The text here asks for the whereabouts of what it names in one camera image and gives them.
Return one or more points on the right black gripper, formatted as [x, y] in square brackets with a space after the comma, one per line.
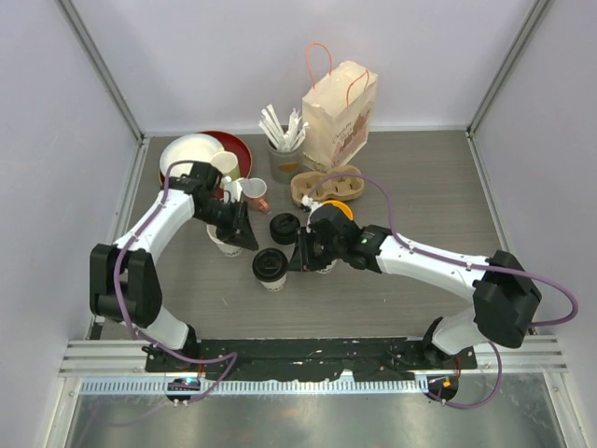
[303, 259]

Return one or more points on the orange bowl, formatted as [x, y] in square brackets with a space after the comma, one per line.
[342, 207]

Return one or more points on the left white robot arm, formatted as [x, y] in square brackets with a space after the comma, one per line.
[124, 284]

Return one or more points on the aluminium front rail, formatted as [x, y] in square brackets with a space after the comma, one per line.
[155, 385]

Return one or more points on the red round tray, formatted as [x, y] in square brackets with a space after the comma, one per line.
[233, 144]

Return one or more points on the white paper cup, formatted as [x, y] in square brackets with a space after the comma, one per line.
[274, 285]
[328, 268]

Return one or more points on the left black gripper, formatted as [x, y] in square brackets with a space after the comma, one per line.
[243, 236]

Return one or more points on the paper takeout bag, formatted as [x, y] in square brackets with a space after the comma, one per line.
[338, 109]

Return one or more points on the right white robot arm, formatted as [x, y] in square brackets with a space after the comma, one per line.
[503, 300]

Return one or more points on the green cup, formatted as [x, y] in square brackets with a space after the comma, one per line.
[227, 164]

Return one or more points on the pink mug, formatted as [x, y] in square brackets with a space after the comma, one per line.
[255, 192]

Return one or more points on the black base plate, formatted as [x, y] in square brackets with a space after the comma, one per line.
[311, 360]

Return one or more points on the stack of black lids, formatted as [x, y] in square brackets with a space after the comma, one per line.
[283, 228]

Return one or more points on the white paper plate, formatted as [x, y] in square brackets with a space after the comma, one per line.
[192, 147]

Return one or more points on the stack of white paper cups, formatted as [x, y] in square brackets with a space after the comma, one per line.
[225, 249]

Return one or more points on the wrapped white straws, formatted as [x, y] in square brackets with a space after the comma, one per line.
[286, 138]

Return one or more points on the cardboard cup carrier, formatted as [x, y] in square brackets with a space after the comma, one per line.
[344, 188]

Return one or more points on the grey straw holder cup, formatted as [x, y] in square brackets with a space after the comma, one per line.
[284, 165]

